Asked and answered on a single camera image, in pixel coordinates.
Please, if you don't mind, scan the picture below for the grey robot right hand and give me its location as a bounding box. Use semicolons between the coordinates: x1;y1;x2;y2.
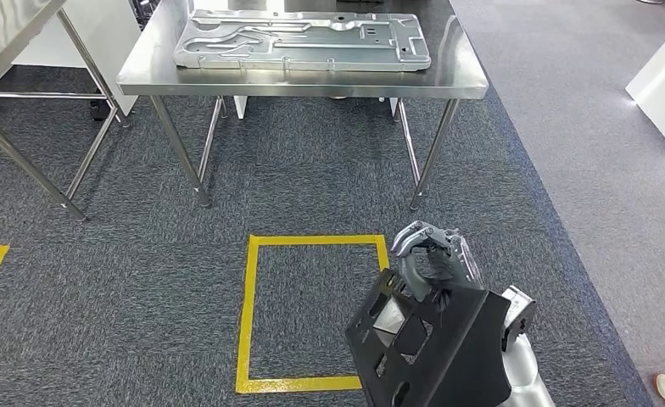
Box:
390;220;485;304

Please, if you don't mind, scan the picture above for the stainless steel side table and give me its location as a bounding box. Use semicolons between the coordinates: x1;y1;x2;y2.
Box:
0;0;133;222

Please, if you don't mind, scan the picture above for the white box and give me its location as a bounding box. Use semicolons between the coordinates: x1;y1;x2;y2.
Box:
625;11;665;165

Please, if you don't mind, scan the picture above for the stainless steel workbench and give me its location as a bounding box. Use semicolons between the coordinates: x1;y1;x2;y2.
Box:
115;0;489;212

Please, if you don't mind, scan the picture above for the black plastic panel part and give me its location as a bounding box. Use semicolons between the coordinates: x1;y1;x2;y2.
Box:
344;268;513;407

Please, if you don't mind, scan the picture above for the white cabinet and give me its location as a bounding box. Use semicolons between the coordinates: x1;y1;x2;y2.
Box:
12;0;143;116

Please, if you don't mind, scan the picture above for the large stamped metal plate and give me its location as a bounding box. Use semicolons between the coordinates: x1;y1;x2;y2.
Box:
173;8;432;73

